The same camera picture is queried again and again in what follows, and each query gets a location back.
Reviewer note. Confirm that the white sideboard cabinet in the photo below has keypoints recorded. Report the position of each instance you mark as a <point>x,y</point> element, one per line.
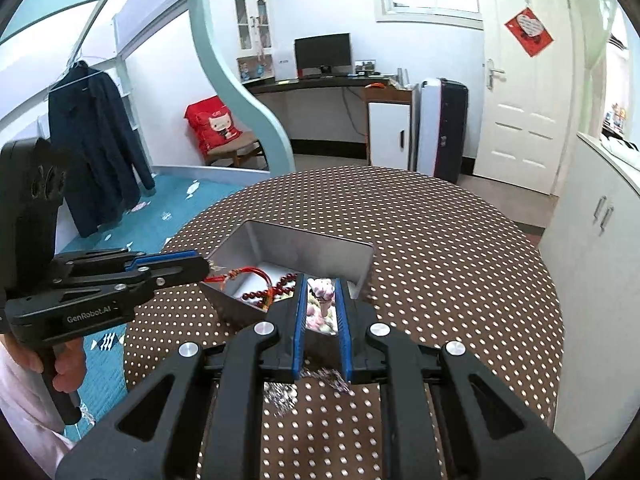
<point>591,250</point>

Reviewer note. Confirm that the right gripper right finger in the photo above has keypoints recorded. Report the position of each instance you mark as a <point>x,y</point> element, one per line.
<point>444,413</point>

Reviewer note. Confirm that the silver metal tin box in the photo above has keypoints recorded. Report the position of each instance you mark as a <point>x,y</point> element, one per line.
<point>279,250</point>

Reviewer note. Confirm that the black computer monitor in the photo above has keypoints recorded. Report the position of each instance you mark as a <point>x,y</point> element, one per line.
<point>324,55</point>

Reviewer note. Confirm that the teal candy print mattress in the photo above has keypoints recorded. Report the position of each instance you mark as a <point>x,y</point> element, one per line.
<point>146,228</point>

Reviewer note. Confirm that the white and black suitcase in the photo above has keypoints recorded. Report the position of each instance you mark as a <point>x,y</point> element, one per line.
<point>443,113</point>

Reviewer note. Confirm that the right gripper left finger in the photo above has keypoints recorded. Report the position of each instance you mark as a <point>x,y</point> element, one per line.
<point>200,410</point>

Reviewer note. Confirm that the dark navy hanging jacket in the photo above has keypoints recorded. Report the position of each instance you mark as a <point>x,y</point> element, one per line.
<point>107,168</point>

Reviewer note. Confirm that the white glass door cabinet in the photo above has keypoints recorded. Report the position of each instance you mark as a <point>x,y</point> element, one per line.
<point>243,37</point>

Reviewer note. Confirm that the white cloth on sideboard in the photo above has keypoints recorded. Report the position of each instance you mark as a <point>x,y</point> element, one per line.
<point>621,149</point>

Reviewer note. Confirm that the light blue bunk bed frame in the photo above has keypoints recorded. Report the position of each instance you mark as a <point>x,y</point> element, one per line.
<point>225,70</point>

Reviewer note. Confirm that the black desk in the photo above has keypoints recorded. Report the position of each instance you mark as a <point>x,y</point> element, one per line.
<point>346,81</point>

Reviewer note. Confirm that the person's left hand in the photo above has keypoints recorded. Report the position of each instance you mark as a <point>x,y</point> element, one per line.
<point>70,364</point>

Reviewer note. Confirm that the white panel door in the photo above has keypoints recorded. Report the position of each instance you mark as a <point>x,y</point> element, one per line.
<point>527,100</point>

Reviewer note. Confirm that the red heart door decoration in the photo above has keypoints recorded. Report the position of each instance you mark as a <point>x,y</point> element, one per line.
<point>530,32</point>

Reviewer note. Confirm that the wooden chair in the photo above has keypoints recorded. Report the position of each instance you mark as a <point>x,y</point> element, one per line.
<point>239,150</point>

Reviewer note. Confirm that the red cat print bag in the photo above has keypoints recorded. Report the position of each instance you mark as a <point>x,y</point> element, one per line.
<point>212,123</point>

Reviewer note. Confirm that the white drawer cabinet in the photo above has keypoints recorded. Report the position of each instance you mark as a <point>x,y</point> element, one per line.
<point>389,114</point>

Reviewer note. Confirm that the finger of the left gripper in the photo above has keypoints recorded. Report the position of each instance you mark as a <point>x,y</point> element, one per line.
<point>160,258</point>
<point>150,277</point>

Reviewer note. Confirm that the brown polka dot tablecloth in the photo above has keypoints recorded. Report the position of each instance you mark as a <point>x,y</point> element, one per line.
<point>447,266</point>

